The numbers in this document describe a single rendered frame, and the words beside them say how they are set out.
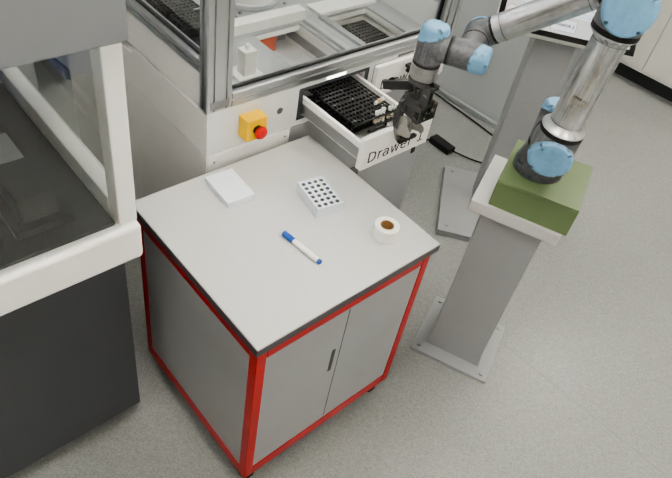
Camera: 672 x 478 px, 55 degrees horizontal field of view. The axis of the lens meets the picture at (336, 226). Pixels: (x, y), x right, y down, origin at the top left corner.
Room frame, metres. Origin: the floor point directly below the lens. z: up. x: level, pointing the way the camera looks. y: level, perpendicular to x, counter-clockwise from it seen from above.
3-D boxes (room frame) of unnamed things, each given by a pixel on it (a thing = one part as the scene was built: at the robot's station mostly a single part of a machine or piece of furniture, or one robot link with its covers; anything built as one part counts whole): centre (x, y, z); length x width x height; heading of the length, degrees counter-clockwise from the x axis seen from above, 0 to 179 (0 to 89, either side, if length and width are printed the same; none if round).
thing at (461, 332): (1.62, -0.56, 0.38); 0.30 x 0.30 x 0.76; 72
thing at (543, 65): (2.43, -0.70, 0.51); 0.50 x 0.45 x 1.02; 177
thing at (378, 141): (1.59, -0.12, 0.87); 0.29 x 0.02 x 0.11; 139
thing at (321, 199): (1.38, 0.06, 0.78); 0.12 x 0.08 x 0.04; 38
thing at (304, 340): (1.26, 0.13, 0.38); 0.62 x 0.58 x 0.76; 139
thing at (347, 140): (1.73, 0.04, 0.86); 0.40 x 0.26 x 0.06; 49
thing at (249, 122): (1.51, 0.29, 0.88); 0.07 x 0.05 x 0.07; 139
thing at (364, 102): (1.72, 0.03, 0.87); 0.22 x 0.18 x 0.06; 49
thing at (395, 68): (2.01, -0.12, 0.87); 0.29 x 0.02 x 0.11; 139
